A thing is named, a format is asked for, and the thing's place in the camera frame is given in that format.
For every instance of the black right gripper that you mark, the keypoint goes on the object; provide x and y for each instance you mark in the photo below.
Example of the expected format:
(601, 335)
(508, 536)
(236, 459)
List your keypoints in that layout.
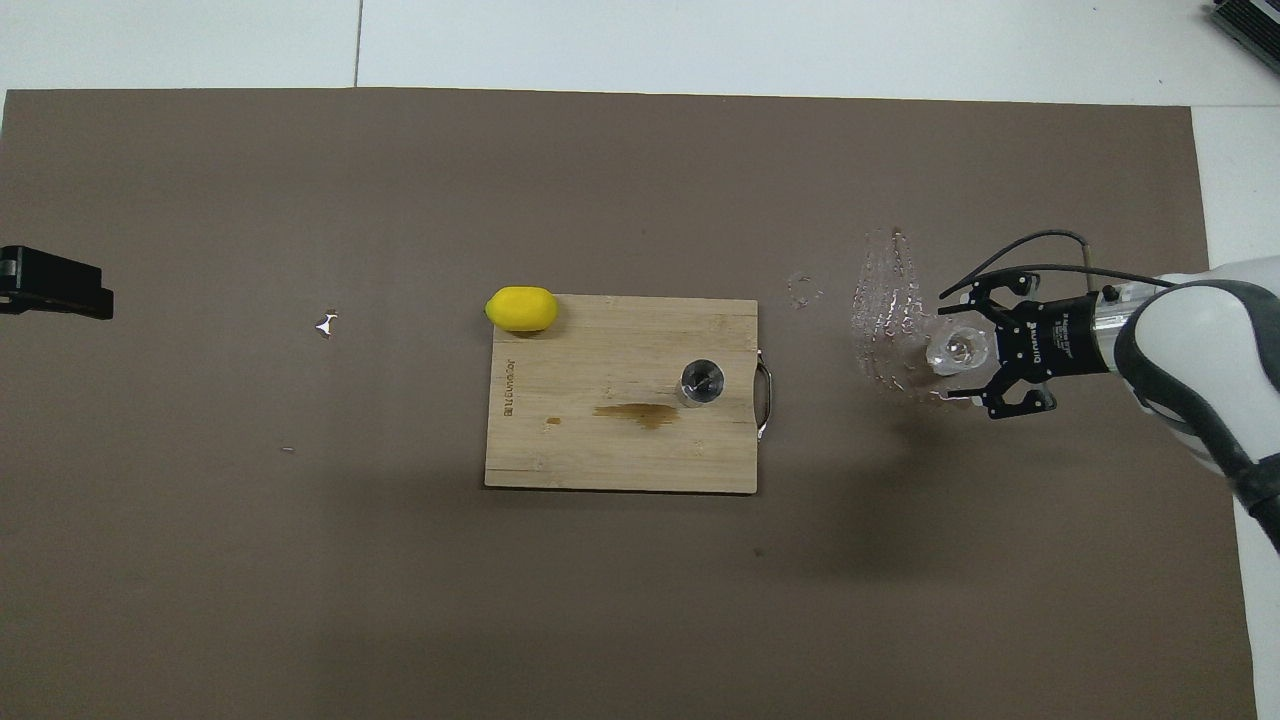
(1055, 340)

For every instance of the clear glass cup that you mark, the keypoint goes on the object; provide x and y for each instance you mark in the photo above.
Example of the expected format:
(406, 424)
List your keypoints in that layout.
(955, 350)

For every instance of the steel double jigger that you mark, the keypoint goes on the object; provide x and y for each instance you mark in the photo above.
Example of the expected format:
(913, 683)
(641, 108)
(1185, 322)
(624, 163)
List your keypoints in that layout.
(702, 380)

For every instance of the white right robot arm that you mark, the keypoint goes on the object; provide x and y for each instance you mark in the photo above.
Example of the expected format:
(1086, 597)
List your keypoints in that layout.
(1220, 330)

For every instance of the grey laptop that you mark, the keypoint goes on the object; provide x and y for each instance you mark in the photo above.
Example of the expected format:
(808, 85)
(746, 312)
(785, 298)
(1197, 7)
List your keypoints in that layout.
(1255, 25)

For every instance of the brown table mat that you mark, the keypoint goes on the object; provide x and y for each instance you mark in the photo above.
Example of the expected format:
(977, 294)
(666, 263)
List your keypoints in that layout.
(640, 180)

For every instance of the wooden cutting board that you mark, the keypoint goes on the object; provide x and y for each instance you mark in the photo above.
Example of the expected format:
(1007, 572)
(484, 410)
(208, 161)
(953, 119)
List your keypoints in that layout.
(580, 450)

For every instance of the yellow lemon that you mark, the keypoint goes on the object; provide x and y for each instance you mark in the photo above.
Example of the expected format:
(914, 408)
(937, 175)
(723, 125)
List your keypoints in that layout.
(522, 309)

